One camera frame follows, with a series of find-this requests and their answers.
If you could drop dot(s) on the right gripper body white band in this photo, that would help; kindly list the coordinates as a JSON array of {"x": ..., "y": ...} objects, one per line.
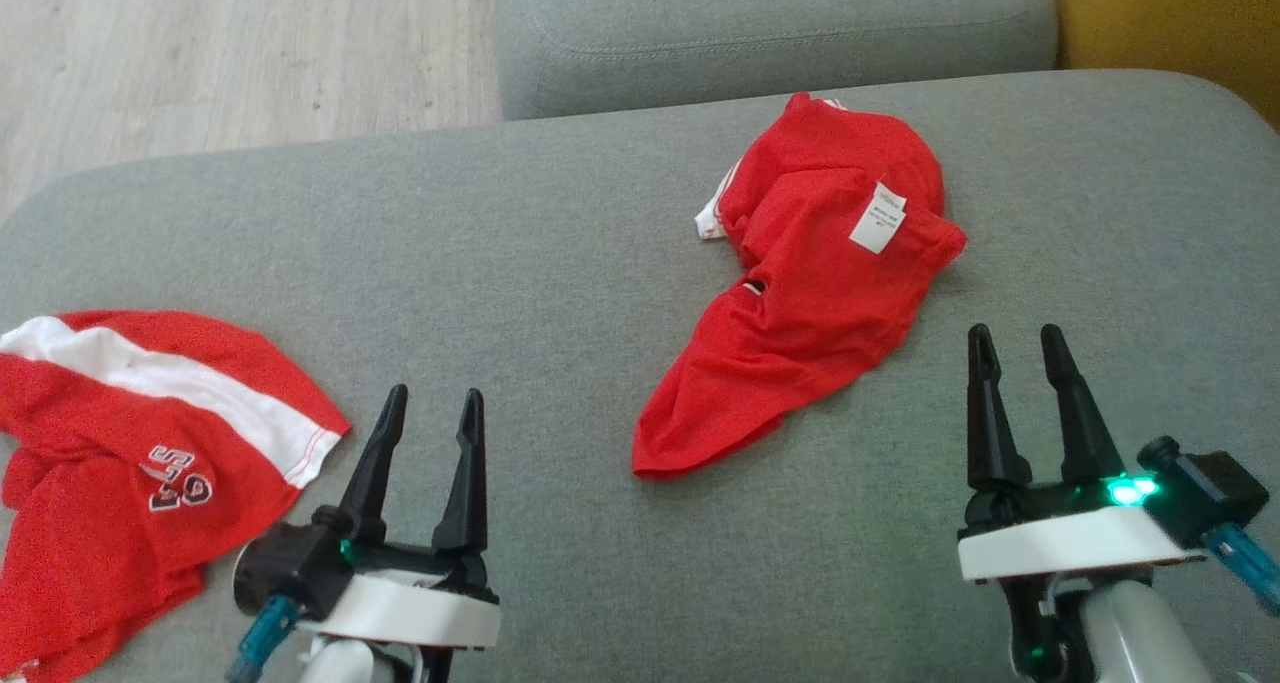
[{"x": 1070, "y": 543}]

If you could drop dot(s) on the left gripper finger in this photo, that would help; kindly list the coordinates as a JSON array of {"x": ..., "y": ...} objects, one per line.
[
  {"x": 375, "y": 483},
  {"x": 465, "y": 503}
]

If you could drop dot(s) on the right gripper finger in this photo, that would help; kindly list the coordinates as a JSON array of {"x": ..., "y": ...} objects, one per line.
[
  {"x": 1085, "y": 443},
  {"x": 990, "y": 443}
]

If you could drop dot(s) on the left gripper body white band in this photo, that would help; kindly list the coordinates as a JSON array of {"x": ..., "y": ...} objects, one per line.
[{"x": 420, "y": 608}]

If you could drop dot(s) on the red Bulls 23 jersey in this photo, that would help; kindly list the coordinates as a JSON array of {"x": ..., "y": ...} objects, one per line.
[{"x": 800, "y": 343}]

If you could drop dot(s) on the red shorts white stripe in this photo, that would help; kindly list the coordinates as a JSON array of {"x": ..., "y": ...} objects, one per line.
[{"x": 90, "y": 483}]

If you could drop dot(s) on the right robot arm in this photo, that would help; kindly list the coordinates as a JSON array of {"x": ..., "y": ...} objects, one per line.
[{"x": 1130, "y": 633}]

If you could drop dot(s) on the large grey sofa ottoman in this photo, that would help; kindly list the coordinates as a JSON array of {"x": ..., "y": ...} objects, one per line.
[{"x": 520, "y": 263}]

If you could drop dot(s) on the yellow sofa back cushion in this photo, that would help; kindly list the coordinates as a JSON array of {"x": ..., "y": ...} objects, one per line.
[{"x": 1170, "y": 23}]

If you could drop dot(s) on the grey sofa seat cushion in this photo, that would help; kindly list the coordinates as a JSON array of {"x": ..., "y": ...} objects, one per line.
[{"x": 760, "y": 33}]

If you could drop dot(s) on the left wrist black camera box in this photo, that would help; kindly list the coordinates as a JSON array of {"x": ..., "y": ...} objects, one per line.
[{"x": 285, "y": 568}]

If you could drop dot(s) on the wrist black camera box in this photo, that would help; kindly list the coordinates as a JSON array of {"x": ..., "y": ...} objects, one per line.
[
  {"x": 1205, "y": 493},
  {"x": 285, "y": 568}
]

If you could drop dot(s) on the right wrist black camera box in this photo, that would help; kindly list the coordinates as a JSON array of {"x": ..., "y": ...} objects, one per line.
[{"x": 1205, "y": 493}]

